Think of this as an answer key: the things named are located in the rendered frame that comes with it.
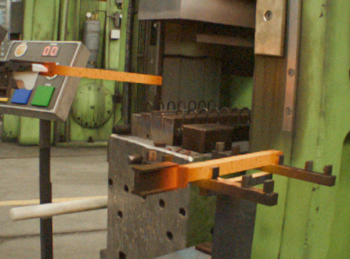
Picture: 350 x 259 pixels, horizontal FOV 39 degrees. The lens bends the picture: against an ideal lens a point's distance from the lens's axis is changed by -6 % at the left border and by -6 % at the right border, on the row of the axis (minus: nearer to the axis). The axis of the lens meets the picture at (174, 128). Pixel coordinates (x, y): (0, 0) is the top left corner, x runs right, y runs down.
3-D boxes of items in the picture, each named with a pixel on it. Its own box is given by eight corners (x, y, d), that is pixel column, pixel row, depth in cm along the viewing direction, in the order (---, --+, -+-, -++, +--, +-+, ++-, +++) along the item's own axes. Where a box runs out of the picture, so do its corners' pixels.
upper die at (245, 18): (179, 18, 139) (181, -15, 138) (137, 19, 155) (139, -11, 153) (276, 32, 166) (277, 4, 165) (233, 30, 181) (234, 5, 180)
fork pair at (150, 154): (164, 165, 99) (165, 156, 98) (145, 160, 103) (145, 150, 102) (240, 154, 115) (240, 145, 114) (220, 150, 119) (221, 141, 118)
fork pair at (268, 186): (267, 193, 82) (267, 181, 82) (240, 186, 86) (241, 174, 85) (332, 174, 98) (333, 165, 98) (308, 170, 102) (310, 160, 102)
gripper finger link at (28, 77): (45, 90, 115) (8, 88, 110) (47, 64, 115) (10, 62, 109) (50, 91, 113) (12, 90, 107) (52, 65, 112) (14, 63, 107)
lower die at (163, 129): (172, 146, 144) (174, 115, 143) (131, 134, 160) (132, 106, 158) (269, 137, 171) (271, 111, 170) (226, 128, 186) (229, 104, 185)
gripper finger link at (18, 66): (27, 71, 112) (-8, 69, 107) (28, 64, 112) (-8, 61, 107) (34, 72, 108) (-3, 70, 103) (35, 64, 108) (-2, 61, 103)
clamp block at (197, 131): (202, 154, 135) (203, 129, 134) (180, 148, 142) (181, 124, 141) (233, 150, 143) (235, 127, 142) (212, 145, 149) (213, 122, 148)
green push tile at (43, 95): (47, 105, 169) (54, 86, 171) (30, 104, 172) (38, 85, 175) (49, 108, 170) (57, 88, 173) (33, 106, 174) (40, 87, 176)
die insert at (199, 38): (196, 41, 150) (197, 21, 149) (179, 41, 155) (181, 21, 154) (263, 48, 169) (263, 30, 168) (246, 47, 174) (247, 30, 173)
